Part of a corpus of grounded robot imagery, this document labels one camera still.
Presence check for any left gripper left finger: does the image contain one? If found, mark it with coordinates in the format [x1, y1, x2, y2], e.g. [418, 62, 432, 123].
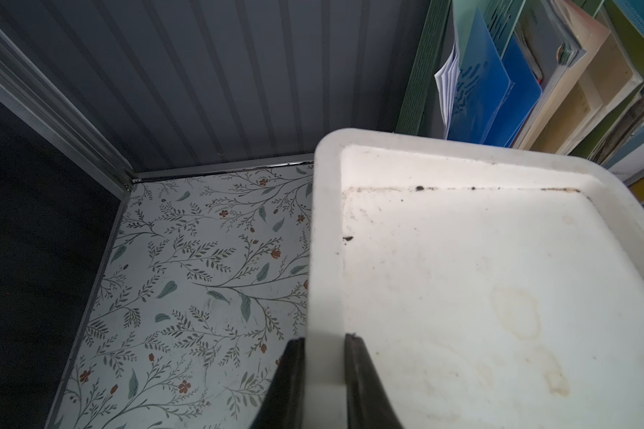
[250, 338, 305, 429]

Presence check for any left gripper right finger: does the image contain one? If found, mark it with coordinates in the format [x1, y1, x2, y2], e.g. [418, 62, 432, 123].
[345, 334, 403, 429]

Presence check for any white drawer cabinet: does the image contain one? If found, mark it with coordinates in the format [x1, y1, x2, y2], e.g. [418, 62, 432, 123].
[302, 129, 644, 428]

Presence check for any green file organizer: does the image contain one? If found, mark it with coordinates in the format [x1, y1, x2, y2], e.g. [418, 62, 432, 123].
[396, 0, 644, 226]

